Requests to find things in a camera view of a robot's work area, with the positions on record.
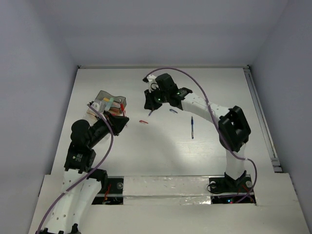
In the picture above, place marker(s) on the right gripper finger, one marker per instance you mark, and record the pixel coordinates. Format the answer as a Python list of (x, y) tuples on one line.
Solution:
[(148, 100), (156, 106)]

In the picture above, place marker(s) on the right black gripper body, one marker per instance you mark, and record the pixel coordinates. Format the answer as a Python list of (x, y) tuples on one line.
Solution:
[(162, 96)]

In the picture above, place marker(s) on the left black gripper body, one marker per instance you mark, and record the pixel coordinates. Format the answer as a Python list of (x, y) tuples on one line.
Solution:
[(108, 118)]

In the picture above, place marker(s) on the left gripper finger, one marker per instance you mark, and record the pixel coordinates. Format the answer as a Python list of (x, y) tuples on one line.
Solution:
[(119, 125), (116, 118)]

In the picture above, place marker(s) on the light blue marker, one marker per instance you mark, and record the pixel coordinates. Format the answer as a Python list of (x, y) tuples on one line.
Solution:
[(102, 105)]

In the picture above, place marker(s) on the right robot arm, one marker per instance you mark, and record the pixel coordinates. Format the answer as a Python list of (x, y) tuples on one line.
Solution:
[(231, 123)]

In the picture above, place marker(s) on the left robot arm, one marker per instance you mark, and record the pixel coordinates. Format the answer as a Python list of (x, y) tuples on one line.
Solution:
[(81, 181)]

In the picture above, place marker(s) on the orange translucent container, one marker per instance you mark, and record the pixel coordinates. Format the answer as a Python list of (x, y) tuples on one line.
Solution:
[(90, 115)]

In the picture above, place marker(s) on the grey translucent container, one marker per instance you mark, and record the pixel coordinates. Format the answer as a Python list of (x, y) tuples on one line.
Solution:
[(102, 94)]

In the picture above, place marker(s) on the blue ballpoint pen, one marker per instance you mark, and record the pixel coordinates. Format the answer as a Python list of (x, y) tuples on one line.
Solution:
[(192, 127)]

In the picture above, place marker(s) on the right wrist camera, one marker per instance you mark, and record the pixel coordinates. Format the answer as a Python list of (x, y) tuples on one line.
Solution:
[(151, 81)]

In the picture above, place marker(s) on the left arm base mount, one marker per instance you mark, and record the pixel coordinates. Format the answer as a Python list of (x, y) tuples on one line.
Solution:
[(111, 191)]

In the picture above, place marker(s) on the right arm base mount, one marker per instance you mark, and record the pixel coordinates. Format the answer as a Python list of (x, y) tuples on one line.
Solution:
[(225, 190)]

